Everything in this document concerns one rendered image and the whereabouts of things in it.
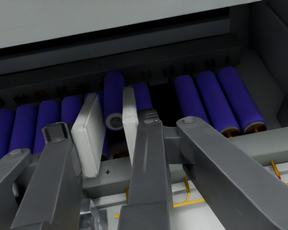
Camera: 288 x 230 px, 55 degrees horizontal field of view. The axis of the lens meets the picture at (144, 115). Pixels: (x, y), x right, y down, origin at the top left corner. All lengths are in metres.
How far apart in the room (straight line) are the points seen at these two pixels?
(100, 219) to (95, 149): 0.06
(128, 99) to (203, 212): 0.09
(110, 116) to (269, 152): 0.11
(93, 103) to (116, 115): 0.03
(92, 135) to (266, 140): 0.12
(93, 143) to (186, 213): 0.08
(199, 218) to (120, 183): 0.06
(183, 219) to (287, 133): 0.09
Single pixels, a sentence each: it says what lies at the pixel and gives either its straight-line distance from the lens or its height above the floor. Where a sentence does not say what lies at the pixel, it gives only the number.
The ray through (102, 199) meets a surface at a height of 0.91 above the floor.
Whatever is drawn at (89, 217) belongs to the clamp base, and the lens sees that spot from 0.19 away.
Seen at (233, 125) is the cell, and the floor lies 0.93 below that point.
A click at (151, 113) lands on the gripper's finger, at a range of 0.16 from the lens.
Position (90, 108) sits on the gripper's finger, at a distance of 0.17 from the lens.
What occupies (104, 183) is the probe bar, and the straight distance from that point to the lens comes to 0.19.
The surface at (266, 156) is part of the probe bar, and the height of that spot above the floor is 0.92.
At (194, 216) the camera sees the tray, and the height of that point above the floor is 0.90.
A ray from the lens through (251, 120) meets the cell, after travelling 0.22.
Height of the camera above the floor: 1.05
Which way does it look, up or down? 31 degrees down
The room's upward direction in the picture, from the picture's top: 10 degrees counter-clockwise
